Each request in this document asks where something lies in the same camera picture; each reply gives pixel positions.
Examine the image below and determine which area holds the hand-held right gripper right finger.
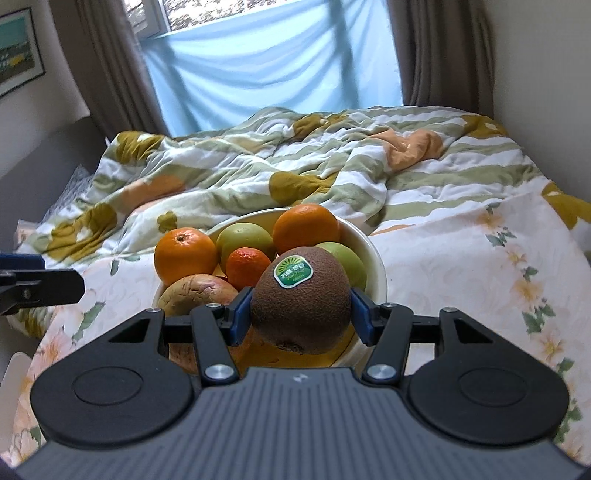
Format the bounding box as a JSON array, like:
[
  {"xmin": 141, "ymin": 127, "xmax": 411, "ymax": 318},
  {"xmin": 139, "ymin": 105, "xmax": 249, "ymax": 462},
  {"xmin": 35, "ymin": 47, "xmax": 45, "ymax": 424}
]
[{"xmin": 351, "ymin": 287, "xmax": 498, "ymax": 385}]

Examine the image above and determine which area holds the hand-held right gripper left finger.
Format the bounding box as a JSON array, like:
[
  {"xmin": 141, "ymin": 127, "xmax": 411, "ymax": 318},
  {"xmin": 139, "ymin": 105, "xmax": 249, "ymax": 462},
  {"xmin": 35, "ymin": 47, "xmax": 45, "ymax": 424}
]
[{"xmin": 107, "ymin": 286, "xmax": 254, "ymax": 387}]

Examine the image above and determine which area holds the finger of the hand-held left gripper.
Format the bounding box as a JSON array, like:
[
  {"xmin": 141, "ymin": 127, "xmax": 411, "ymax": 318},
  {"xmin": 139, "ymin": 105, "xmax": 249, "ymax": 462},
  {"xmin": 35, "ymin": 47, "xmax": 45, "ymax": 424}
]
[
  {"xmin": 0, "ymin": 268, "xmax": 86, "ymax": 317},
  {"xmin": 0, "ymin": 252, "xmax": 46, "ymax": 272}
]

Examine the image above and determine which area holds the cream round bowl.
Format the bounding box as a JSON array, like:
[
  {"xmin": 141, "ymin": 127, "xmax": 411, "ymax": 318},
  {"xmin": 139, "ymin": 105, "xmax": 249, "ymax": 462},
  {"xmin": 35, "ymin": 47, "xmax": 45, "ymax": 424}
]
[{"xmin": 151, "ymin": 207, "xmax": 388, "ymax": 370}]

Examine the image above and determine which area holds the glossy orange mandarin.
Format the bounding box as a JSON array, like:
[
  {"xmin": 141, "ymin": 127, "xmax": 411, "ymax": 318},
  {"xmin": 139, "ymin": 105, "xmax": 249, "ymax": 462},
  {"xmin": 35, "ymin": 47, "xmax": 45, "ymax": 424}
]
[{"xmin": 226, "ymin": 247, "xmax": 272, "ymax": 291}]

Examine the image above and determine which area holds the yellow-red apple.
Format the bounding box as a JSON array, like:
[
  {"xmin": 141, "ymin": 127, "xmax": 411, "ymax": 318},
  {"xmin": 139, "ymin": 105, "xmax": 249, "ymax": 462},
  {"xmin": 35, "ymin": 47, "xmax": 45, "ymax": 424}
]
[{"xmin": 157, "ymin": 273, "xmax": 242, "ymax": 317}]

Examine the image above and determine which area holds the brown kiwi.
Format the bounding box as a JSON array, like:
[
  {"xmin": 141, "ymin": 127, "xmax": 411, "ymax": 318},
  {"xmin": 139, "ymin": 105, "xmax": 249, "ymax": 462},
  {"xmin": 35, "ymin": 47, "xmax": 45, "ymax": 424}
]
[{"xmin": 250, "ymin": 246, "xmax": 352, "ymax": 356}]

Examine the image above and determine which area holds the medium orange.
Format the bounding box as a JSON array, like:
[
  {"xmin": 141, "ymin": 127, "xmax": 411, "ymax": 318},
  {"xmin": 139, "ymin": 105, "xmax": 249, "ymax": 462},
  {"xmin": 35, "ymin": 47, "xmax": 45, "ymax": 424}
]
[{"xmin": 154, "ymin": 228, "xmax": 219, "ymax": 288}]

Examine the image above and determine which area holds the large orange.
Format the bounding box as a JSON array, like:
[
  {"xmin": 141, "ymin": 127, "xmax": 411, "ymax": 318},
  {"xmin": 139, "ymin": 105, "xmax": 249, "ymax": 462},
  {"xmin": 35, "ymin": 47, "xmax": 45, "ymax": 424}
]
[{"xmin": 272, "ymin": 203, "xmax": 341, "ymax": 256}]

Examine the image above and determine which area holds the green apple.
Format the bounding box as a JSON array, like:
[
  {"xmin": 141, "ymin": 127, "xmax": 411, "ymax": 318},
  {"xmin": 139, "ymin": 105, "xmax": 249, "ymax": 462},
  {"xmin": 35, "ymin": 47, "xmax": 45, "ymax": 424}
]
[
  {"xmin": 316, "ymin": 241, "xmax": 368, "ymax": 295},
  {"xmin": 216, "ymin": 223, "xmax": 276, "ymax": 273}
]

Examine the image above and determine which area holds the grey patterned pillow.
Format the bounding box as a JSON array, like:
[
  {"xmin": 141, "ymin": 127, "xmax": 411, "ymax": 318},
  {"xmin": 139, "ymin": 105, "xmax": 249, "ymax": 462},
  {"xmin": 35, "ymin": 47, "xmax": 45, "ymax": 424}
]
[{"xmin": 46, "ymin": 165, "xmax": 103, "ymax": 217}]

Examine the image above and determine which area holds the grey bed headboard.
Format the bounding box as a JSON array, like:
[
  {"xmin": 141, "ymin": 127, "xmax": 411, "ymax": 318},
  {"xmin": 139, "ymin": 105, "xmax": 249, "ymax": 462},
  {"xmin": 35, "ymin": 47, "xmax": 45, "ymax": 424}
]
[{"xmin": 0, "ymin": 115, "xmax": 108, "ymax": 222}]

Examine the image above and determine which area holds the striped floral quilt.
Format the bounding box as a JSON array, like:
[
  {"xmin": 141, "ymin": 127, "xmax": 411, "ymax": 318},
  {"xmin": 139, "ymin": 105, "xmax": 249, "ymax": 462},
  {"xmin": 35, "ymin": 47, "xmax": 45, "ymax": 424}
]
[{"xmin": 16, "ymin": 105, "xmax": 591, "ymax": 342}]

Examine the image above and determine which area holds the brown curtain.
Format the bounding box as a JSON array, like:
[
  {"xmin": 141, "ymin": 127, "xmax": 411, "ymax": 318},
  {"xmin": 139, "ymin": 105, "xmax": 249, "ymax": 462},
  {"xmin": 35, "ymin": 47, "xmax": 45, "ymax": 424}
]
[
  {"xmin": 48, "ymin": 0, "xmax": 172, "ymax": 138},
  {"xmin": 387, "ymin": 0, "xmax": 497, "ymax": 115}
]

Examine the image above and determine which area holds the light blue curtain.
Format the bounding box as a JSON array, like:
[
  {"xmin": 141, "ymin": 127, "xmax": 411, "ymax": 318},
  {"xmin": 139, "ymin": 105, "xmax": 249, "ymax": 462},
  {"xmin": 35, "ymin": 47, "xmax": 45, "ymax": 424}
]
[{"xmin": 139, "ymin": 0, "xmax": 403, "ymax": 136}]

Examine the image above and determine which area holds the framed wall picture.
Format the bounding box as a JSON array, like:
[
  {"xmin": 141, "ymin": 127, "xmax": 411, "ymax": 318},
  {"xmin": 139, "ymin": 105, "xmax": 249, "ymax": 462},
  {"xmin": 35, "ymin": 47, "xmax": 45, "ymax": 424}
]
[{"xmin": 0, "ymin": 7, "xmax": 45, "ymax": 99}]

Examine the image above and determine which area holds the white window frame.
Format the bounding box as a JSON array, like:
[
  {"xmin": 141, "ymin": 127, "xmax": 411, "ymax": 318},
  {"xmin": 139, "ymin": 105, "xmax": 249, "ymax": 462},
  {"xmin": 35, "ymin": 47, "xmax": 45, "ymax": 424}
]
[{"xmin": 124, "ymin": 0, "xmax": 172, "ymax": 40}]

